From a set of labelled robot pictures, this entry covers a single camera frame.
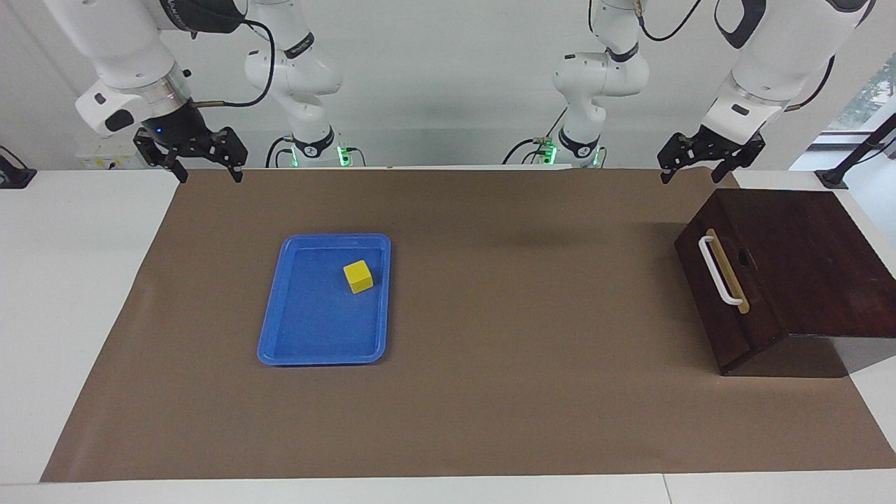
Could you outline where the black right base cable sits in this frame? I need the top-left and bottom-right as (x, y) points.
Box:
(265, 135), (295, 169)

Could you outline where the yellow cube block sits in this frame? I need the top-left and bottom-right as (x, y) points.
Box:
(343, 260), (375, 295)

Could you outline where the white drawer handle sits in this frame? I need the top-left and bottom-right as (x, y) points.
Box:
(698, 235), (744, 307)

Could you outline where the brown table mat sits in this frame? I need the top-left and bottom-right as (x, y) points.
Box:
(40, 167), (896, 482)

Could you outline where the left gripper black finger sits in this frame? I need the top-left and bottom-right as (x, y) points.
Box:
(657, 133), (701, 185)
(711, 138), (767, 185)

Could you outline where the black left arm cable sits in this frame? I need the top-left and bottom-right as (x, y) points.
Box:
(637, 0), (837, 113)

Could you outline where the black base cable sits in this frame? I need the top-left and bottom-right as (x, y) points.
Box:
(503, 108), (568, 167)
(265, 135), (295, 169)

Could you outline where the black left base cable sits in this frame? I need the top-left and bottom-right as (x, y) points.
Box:
(503, 108), (568, 167)

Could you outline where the tan handle backplate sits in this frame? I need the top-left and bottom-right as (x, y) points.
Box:
(706, 228), (750, 314)

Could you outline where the black angled stand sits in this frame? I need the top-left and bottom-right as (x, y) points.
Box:
(815, 112), (896, 190)

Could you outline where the dark wooden drawer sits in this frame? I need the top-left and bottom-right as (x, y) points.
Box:
(702, 195), (769, 349)

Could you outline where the blue plastic tray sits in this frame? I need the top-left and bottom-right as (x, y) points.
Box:
(256, 233), (391, 367)

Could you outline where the dark wooden drawer cabinet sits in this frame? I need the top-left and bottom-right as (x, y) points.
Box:
(673, 188), (896, 377)

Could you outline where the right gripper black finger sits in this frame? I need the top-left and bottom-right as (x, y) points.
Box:
(133, 132), (189, 185)
(206, 127), (249, 185)

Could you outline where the white power strip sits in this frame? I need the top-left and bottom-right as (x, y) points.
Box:
(76, 142), (151, 170)

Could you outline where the window pane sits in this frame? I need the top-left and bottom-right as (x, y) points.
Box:
(828, 52), (896, 132)

